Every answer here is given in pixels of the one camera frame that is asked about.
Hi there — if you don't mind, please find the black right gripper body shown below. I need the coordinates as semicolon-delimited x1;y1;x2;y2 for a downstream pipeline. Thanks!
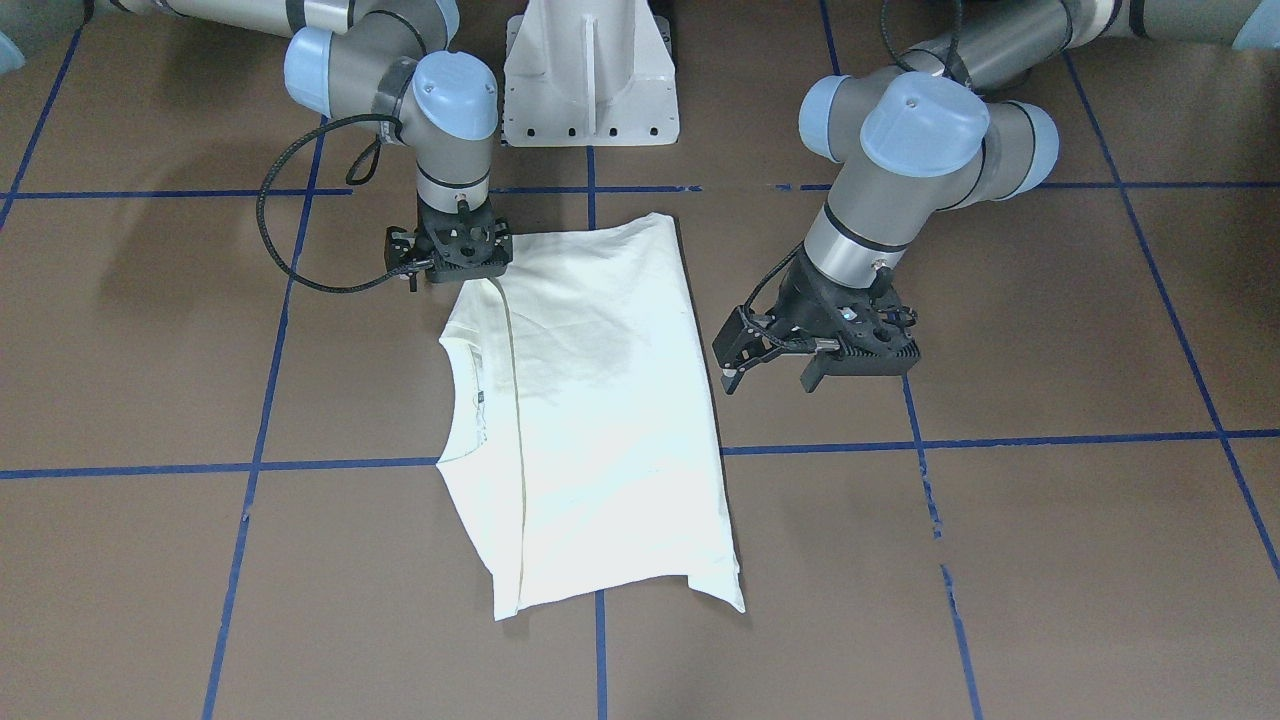
415;197;500;251

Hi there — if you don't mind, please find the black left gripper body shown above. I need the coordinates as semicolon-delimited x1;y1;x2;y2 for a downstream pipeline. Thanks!
765;245;881;346

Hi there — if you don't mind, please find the cream long-sleeve cat shirt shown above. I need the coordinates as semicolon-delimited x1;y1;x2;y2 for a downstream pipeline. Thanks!
438;213;745;621

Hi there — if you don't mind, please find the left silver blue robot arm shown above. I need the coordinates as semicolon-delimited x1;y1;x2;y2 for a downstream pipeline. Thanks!
713;1;1277;393

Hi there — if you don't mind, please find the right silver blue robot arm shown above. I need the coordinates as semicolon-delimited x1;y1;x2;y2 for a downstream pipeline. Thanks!
113;1;499;263

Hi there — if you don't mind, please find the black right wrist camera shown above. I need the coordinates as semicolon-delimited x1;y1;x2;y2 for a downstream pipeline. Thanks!
384;218;513;292

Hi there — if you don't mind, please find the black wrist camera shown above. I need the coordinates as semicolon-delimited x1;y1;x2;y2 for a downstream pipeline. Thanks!
384;218;513;292
800;288;922;393

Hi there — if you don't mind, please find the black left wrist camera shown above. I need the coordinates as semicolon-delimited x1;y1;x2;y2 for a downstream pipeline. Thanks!
800;288;922;393

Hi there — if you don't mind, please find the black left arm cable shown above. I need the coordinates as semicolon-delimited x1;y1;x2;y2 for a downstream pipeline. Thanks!
740;0;977;322

